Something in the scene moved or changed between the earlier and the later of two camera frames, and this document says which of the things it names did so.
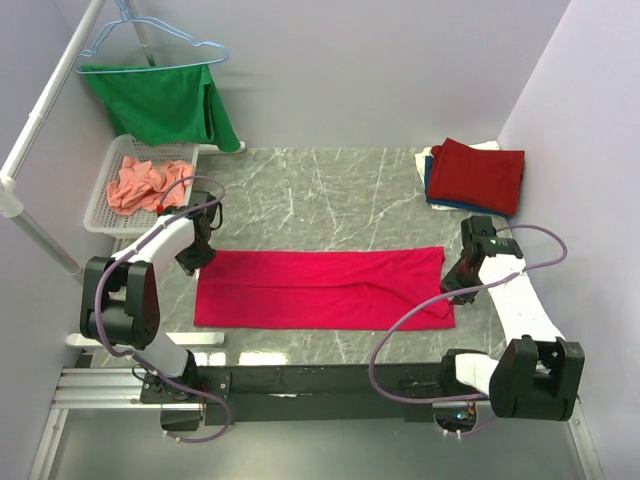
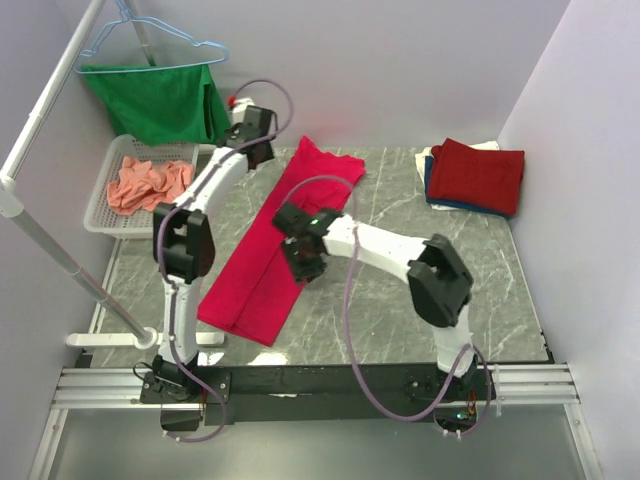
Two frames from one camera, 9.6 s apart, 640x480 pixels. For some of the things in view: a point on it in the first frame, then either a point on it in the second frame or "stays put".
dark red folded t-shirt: (489, 179) stays put
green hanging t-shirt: (164, 105) stays put
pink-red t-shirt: (327, 288) to (255, 290)
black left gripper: (190, 264) to (270, 153)
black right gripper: (449, 282) to (302, 273)
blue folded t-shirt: (475, 208) stays put
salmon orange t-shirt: (140, 185) stays put
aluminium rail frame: (110, 389) stays put
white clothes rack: (12, 196) stays put
